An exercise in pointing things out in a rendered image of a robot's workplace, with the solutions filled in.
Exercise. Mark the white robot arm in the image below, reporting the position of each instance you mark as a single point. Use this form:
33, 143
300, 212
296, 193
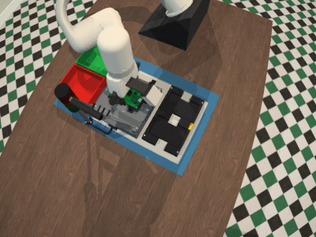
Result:
105, 30

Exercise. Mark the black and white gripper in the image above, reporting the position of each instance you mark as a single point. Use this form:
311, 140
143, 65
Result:
118, 86

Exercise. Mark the red bin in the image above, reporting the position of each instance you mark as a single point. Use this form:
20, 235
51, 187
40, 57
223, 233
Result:
85, 83

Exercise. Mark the green circuit board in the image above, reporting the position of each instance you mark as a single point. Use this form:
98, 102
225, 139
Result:
133, 98

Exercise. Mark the green bin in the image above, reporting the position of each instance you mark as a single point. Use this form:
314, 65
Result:
92, 60

